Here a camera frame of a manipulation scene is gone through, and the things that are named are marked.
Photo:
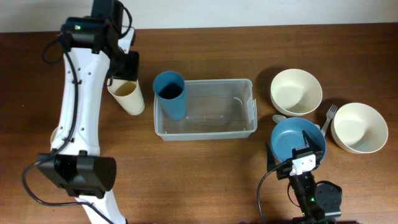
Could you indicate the cream fork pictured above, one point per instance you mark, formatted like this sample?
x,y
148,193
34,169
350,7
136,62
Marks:
x,y
330,114

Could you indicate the cream bowl near container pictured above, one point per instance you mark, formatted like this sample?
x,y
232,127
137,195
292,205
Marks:
x,y
295,92

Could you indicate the blue bowl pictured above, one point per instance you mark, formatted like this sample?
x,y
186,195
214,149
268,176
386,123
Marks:
x,y
287,135

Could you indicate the blue cup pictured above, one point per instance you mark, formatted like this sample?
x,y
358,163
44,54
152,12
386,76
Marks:
x,y
169,88

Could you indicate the cream bowl far right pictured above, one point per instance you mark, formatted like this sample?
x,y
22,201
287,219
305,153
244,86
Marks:
x,y
359,129

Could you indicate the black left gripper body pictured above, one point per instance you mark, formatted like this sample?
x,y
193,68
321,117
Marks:
x,y
126,65

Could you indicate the clear plastic storage container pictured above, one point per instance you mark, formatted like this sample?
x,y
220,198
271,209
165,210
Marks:
x,y
216,109

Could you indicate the cream cup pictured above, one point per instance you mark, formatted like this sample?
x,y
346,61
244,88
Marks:
x,y
53,135
128,94

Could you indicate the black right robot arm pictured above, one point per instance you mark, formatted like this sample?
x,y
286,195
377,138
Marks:
x,y
319,201

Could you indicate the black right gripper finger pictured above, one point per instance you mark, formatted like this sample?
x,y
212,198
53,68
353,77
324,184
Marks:
x,y
270,158
310,144

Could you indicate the cream spoon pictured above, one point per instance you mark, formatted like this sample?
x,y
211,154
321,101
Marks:
x,y
278,118

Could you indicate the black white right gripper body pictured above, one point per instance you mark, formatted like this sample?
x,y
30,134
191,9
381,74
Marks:
x,y
284,172

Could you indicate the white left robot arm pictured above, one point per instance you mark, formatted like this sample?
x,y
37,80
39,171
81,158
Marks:
x,y
96,53

